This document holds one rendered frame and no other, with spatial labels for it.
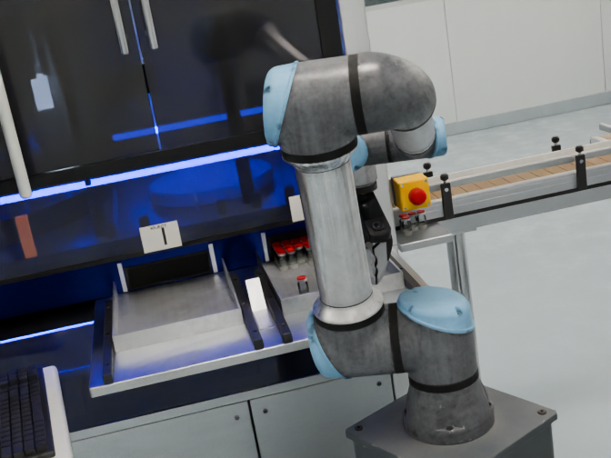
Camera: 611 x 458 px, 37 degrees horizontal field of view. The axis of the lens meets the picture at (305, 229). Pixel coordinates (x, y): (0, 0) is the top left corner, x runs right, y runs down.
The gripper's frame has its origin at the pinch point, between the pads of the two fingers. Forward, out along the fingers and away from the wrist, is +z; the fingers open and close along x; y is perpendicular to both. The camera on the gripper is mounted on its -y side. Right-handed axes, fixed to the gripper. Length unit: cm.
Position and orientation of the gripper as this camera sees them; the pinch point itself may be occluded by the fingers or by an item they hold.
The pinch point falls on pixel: (375, 279)
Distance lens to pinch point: 188.9
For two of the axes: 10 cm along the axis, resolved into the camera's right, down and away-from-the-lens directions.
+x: -9.7, 2.1, -1.4
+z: 1.6, 9.5, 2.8
